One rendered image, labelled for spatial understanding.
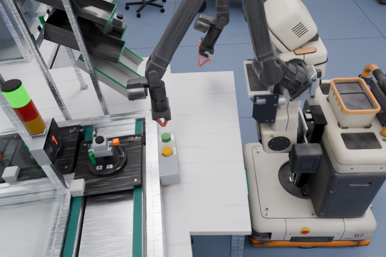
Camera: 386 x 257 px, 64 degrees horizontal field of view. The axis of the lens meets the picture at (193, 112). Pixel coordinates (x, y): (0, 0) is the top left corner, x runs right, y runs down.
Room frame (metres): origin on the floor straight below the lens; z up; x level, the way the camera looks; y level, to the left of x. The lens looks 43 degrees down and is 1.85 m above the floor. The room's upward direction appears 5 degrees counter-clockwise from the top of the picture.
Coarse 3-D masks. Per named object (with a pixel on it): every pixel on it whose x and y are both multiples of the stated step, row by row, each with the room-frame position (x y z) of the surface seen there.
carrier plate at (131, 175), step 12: (84, 144) 0.81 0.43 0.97; (120, 144) 0.80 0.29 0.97; (132, 144) 0.79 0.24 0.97; (84, 156) 0.75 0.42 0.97; (132, 156) 0.73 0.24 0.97; (84, 168) 0.70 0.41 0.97; (132, 168) 0.68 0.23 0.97; (84, 180) 0.64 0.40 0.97; (96, 180) 0.64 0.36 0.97; (108, 180) 0.63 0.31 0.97; (120, 180) 0.63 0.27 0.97; (132, 180) 0.62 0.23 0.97; (84, 192) 0.59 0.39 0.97; (96, 192) 0.60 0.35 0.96
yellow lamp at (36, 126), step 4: (40, 116) 0.62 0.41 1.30; (32, 120) 0.60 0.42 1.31; (36, 120) 0.61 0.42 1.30; (40, 120) 0.62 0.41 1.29; (24, 124) 0.60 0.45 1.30; (28, 124) 0.60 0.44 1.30; (32, 124) 0.60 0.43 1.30; (36, 124) 0.60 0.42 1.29; (40, 124) 0.61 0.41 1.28; (44, 124) 0.62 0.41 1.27; (28, 128) 0.60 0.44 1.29; (32, 128) 0.60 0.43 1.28; (36, 128) 0.60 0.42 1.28; (40, 128) 0.61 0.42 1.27; (44, 128) 0.61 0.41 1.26; (28, 132) 0.60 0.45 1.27; (32, 132) 0.60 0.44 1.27; (36, 132) 0.60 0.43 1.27; (40, 132) 0.60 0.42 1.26
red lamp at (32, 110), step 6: (30, 102) 0.62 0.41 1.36; (18, 108) 0.60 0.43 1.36; (24, 108) 0.60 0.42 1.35; (30, 108) 0.61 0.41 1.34; (36, 108) 0.63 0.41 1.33; (18, 114) 0.60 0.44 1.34; (24, 114) 0.60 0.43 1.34; (30, 114) 0.60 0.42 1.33; (36, 114) 0.62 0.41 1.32; (24, 120) 0.60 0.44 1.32; (30, 120) 0.60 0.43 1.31
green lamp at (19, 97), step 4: (20, 88) 0.61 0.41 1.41; (24, 88) 0.62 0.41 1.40; (4, 92) 0.60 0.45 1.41; (8, 92) 0.60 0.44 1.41; (12, 92) 0.60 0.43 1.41; (16, 92) 0.60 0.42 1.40; (20, 92) 0.61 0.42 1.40; (24, 92) 0.62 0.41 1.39; (8, 96) 0.60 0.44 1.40; (12, 96) 0.60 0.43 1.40; (16, 96) 0.60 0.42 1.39; (20, 96) 0.60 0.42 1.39; (24, 96) 0.61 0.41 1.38; (28, 96) 0.62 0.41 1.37; (8, 100) 0.60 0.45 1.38; (12, 100) 0.60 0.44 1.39; (16, 100) 0.60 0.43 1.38; (20, 100) 0.60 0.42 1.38; (24, 100) 0.61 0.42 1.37; (28, 100) 0.61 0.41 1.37; (12, 104) 0.60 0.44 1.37; (16, 104) 0.60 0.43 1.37; (20, 104) 0.60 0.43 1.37; (24, 104) 0.60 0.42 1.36
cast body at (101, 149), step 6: (96, 138) 0.72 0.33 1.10; (102, 138) 0.72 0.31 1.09; (96, 144) 0.70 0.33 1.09; (102, 144) 0.70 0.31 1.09; (108, 144) 0.72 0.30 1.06; (90, 150) 0.71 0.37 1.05; (96, 150) 0.69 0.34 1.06; (102, 150) 0.70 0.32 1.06; (108, 150) 0.70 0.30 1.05; (96, 156) 0.69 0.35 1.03; (102, 156) 0.70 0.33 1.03
